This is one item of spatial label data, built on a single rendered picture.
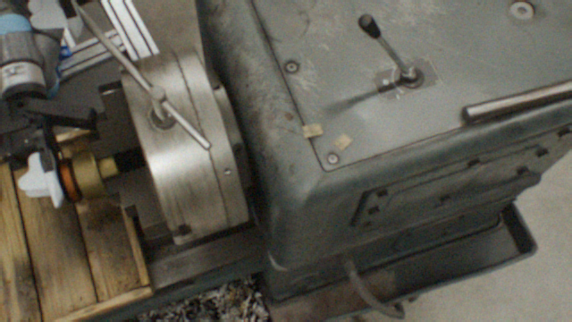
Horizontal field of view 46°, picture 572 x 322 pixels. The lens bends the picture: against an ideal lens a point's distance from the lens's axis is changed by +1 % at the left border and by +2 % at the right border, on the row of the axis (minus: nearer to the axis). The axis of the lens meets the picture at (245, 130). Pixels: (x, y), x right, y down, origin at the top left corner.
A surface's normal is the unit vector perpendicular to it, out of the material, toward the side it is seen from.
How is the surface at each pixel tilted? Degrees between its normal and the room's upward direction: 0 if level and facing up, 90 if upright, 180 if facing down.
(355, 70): 0
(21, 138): 0
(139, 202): 9
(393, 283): 0
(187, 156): 32
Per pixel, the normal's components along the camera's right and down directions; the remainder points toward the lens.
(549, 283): -0.02, -0.41
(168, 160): 0.15, 0.07
